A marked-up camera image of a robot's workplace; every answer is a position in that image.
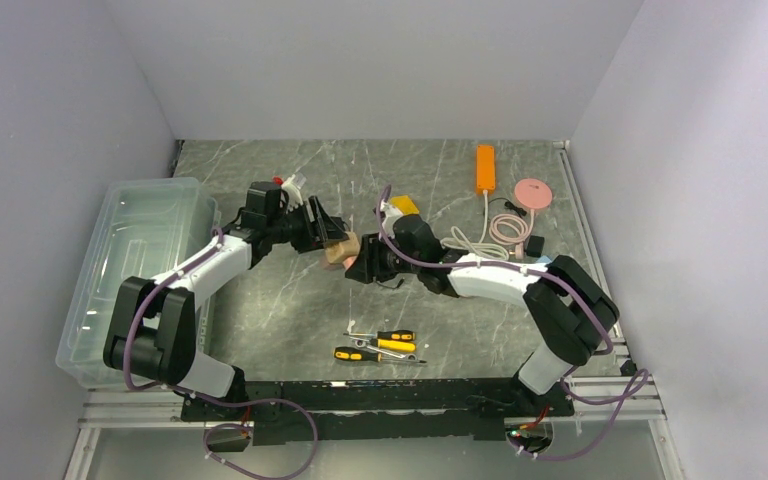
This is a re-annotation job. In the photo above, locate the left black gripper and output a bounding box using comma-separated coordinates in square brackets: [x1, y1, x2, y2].
[267, 195, 347, 253]

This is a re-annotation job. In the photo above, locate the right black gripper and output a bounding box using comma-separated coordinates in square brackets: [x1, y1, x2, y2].
[345, 231, 422, 286]

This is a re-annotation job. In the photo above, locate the beige wooden cube socket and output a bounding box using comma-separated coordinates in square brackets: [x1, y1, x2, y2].
[324, 232, 361, 268]

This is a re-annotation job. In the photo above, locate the black adapter with cable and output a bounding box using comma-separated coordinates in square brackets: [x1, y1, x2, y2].
[374, 273, 406, 290]

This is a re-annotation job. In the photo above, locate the yellow cube socket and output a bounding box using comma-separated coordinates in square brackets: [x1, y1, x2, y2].
[389, 195, 419, 215]

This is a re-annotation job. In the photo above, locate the white power cable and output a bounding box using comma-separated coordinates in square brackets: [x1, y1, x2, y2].
[438, 192, 512, 263]

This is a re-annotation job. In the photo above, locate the pink power cable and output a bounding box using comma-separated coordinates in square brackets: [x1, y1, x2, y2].
[488, 210, 535, 261]

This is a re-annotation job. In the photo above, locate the round pink power socket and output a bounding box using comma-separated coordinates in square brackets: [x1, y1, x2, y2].
[513, 178, 553, 212]

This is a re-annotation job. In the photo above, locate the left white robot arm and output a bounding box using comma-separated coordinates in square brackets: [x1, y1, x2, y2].
[102, 180, 349, 420]

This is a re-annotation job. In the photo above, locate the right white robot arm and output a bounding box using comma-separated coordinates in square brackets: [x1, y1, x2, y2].
[345, 214, 620, 415]

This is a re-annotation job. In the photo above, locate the middle yellow screwdriver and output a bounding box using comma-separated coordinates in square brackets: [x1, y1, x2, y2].
[355, 338, 416, 353]

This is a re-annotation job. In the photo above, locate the small yellow black screwdriver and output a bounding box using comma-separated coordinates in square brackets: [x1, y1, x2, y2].
[345, 330, 416, 342]

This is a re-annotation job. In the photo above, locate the large black yellow screwdriver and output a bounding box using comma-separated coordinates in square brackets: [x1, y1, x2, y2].
[333, 346, 426, 365]

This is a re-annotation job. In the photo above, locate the orange power strip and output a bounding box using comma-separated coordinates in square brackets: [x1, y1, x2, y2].
[475, 144, 496, 195]

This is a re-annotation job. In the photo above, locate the clear plastic storage bin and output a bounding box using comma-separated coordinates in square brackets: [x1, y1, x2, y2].
[55, 177, 220, 389]

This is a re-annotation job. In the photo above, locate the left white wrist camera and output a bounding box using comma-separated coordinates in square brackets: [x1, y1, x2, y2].
[273, 172, 307, 211]

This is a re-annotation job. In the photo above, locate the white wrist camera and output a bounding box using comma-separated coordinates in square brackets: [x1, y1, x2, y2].
[273, 172, 307, 211]
[380, 202, 404, 237]

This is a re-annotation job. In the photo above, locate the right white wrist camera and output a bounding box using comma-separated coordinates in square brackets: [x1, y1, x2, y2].
[380, 202, 404, 237]

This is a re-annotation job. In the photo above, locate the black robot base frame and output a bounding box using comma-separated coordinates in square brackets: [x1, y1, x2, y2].
[180, 377, 575, 446]

